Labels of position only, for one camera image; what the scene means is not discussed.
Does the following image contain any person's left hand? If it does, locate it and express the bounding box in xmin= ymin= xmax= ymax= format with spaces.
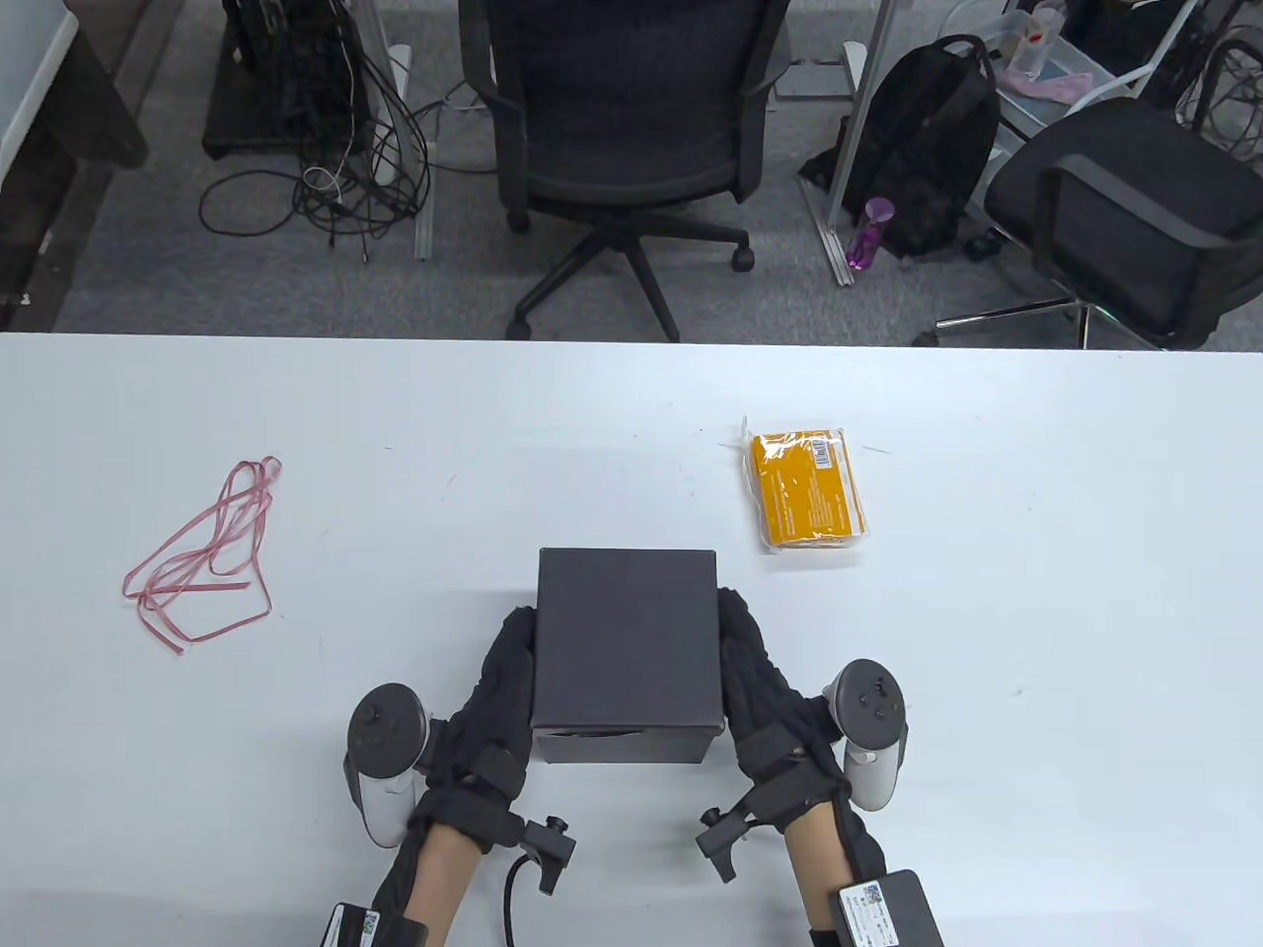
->
xmin=414 ymin=607 xmax=539 ymax=849

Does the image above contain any person's right hand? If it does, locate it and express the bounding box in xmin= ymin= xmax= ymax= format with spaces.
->
xmin=717 ymin=588 xmax=850 ymax=838

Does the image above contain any black gift box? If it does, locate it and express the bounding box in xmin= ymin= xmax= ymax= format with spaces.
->
xmin=530 ymin=548 xmax=726 ymax=765

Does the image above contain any orange snack packet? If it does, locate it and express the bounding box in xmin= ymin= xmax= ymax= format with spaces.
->
xmin=738 ymin=416 xmax=875 ymax=555

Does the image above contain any pink bow ribbon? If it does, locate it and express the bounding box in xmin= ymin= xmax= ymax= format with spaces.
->
xmin=121 ymin=456 xmax=284 ymax=657

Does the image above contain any black left forearm box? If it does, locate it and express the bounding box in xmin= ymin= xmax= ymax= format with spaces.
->
xmin=324 ymin=902 xmax=430 ymax=947

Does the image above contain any person's right forearm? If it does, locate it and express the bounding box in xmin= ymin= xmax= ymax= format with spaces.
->
xmin=784 ymin=799 xmax=889 ymax=947

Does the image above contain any person's left forearm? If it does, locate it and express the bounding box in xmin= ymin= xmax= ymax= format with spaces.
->
xmin=370 ymin=819 xmax=484 ymax=947

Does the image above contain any black right forearm box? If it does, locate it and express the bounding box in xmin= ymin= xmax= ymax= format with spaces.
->
xmin=809 ymin=868 xmax=948 ymax=947

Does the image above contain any grey right hand controller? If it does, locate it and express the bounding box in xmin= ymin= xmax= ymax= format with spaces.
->
xmin=824 ymin=659 xmax=909 ymax=812

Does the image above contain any grey hand controller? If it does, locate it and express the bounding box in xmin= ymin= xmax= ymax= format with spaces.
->
xmin=824 ymin=659 xmax=909 ymax=812
xmin=343 ymin=684 xmax=433 ymax=847

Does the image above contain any grey left hand controller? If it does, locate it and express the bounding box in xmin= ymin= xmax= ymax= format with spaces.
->
xmin=343 ymin=684 xmax=433 ymax=847

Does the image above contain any purple water bottle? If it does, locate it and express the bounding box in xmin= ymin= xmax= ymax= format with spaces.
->
xmin=845 ymin=196 xmax=895 ymax=274

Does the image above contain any black backpack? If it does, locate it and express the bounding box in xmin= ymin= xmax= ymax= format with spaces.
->
xmin=797 ymin=35 xmax=1003 ymax=259

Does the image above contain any black mesh office chair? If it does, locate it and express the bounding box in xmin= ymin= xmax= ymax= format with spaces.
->
xmin=459 ymin=0 xmax=795 ymax=343

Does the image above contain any black chrome-base office chair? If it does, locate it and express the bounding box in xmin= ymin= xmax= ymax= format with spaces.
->
xmin=913 ymin=97 xmax=1263 ymax=351

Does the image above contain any clear plastic bin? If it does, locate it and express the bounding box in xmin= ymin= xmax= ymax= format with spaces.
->
xmin=947 ymin=0 xmax=1136 ymax=129

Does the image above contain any white power strip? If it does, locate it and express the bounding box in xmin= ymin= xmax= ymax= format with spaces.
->
xmin=373 ymin=44 xmax=413 ymax=183

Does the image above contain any black computer tower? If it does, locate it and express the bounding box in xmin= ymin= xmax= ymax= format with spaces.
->
xmin=202 ymin=0 xmax=376 ymax=161

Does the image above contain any pink cloth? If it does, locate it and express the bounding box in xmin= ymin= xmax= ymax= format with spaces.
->
xmin=1006 ymin=64 xmax=1098 ymax=102

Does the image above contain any dark wooden side desk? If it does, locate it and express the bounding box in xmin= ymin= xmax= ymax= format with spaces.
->
xmin=0 ymin=0 xmax=184 ymax=331

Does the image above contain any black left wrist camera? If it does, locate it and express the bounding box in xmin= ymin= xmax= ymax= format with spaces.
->
xmin=518 ymin=815 xmax=578 ymax=896

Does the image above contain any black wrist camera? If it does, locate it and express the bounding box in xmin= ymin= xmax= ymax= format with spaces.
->
xmin=518 ymin=815 xmax=578 ymax=896
xmin=696 ymin=804 xmax=780 ymax=884

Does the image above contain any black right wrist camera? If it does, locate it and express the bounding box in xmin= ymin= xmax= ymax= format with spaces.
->
xmin=696 ymin=804 xmax=780 ymax=884

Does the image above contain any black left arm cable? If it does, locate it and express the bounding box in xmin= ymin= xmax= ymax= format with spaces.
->
xmin=503 ymin=853 xmax=539 ymax=947

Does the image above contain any tangle of black floor cables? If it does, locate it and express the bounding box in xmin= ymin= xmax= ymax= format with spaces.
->
xmin=197 ymin=0 xmax=435 ymax=262

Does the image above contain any aluminium frame leg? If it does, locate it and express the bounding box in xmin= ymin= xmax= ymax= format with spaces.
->
xmin=799 ymin=0 xmax=899 ymax=287

